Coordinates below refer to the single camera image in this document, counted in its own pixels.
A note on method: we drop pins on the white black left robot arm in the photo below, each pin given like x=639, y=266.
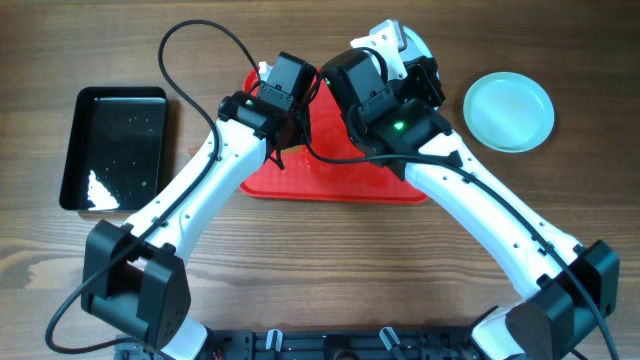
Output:
x=134, y=275

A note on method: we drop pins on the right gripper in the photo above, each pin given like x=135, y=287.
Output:
x=421, y=74

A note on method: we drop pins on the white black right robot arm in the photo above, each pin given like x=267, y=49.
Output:
x=566, y=289

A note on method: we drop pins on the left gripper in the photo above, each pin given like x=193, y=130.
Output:
x=302, y=128

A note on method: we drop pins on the light blue plate back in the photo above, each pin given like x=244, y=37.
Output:
x=509, y=110

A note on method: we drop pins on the black water tray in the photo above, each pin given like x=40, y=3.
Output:
x=116, y=149

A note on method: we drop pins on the red serving tray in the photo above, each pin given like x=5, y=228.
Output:
x=307, y=178

